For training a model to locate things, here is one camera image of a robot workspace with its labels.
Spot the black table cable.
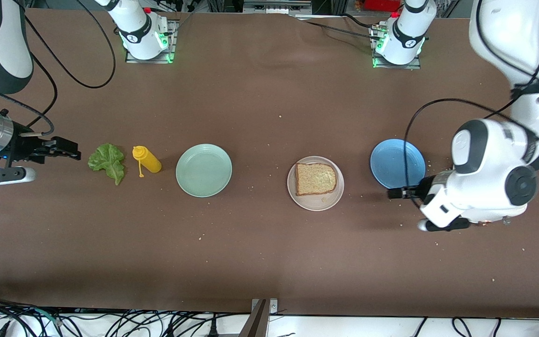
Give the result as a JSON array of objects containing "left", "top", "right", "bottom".
[{"left": 293, "top": 14, "right": 383, "bottom": 43}]

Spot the blue plate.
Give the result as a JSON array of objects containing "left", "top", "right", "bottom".
[{"left": 370, "top": 139, "right": 426, "bottom": 191}]

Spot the yellow mustard squeeze bottle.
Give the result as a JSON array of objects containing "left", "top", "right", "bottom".
[{"left": 132, "top": 146, "right": 162, "bottom": 178}]

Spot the mint green plate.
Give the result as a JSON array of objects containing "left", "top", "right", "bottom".
[{"left": 176, "top": 144, "right": 233, "bottom": 198}]

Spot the teal floor cable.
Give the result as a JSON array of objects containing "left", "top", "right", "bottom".
[{"left": 26, "top": 307, "right": 62, "bottom": 326}]

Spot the silver mounting bracket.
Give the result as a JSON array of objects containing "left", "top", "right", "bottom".
[{"left": 251, "top": 299, "right": 278, "bottom": 315}]

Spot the brown bread slice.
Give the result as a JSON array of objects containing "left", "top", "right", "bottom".
[{"left": 295, "top": 162, "right": 337, "bottom": 196}]

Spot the beige plate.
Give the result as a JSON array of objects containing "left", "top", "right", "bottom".
[{"left": 287, "top": 156, "right": 345, "bottom": 212}]

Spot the dark grey pole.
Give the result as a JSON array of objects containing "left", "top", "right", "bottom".
[{"left": 238, "top": 300, "right": 270, "bottom": 337}]

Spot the silver metal frame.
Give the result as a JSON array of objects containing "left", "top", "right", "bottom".
[{"left": 243, "top": 0, "right": 312, "bottom": 15}]

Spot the red box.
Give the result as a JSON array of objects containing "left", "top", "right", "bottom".
[{"left": 363, "top": 0, "right": 401, "bottom": 12}]

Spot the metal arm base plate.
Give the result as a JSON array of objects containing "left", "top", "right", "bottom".
[
  {"left": 371, "top": 26, "right": 422, "bottom": 70},
  {"left": 125, "top": 20, "right": 177, "bottom": 64}
]

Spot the green lettuce leaf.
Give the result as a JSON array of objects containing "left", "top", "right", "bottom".
[{"left": 87, "top": 143, "right": 125, "bottom": 186}]

